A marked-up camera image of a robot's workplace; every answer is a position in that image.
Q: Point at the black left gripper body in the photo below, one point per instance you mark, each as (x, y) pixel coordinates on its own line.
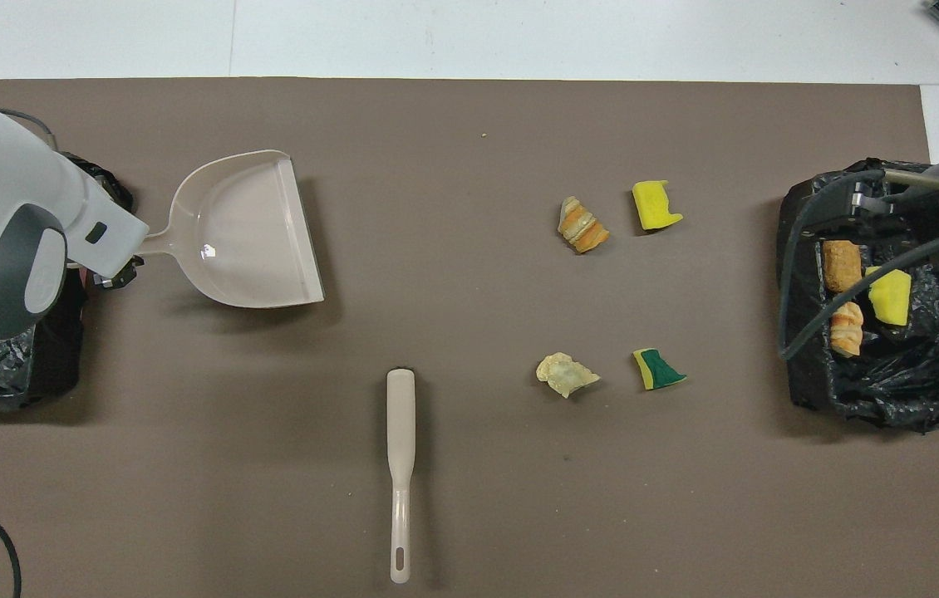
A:
(116, 274)

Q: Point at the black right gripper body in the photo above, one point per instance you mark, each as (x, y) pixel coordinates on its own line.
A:
(931, 218)

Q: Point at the wavy yellow green sponge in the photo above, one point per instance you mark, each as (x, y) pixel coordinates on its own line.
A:
(889, 297)

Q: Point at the brown bread bun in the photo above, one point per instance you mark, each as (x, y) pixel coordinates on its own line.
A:
(842, 266)

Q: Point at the beige plastic dustpan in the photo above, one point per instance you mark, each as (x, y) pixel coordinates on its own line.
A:
(245, 232)

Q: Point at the small striped bread roll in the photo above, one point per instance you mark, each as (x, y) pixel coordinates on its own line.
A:
(847, 330)

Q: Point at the notched yellow sponge piece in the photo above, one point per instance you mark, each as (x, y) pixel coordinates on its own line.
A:
(654, 206)

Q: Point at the green yellow sponge wedge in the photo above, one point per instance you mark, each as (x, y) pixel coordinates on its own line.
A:
(657, 371)

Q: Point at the striped croissant bread piece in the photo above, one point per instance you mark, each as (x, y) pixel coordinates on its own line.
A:
(582, 226)

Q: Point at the pale crumpled bread piece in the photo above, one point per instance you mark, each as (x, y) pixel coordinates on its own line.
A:
(566, 374)

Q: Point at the brown table mat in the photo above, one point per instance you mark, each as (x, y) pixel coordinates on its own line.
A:
(469, 498)

